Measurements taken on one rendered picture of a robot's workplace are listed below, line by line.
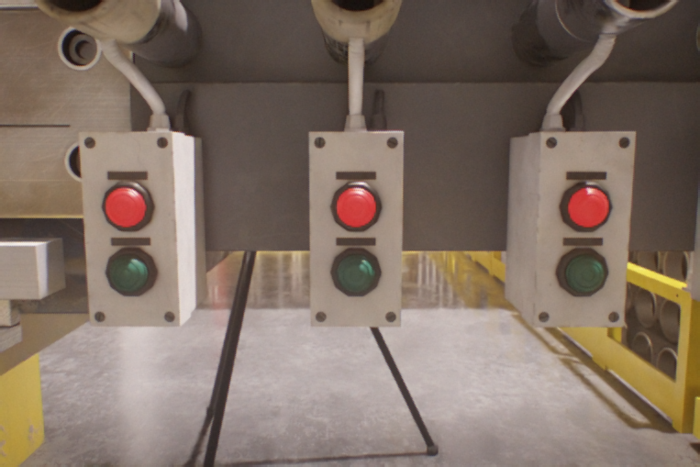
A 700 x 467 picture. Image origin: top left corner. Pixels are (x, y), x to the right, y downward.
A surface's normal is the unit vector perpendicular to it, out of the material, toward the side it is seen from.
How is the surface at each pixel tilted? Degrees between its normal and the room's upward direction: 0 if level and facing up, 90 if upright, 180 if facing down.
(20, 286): 90
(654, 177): 90
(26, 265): 90
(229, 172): 90
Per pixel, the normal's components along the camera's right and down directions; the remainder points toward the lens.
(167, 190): 0.00, 0.13
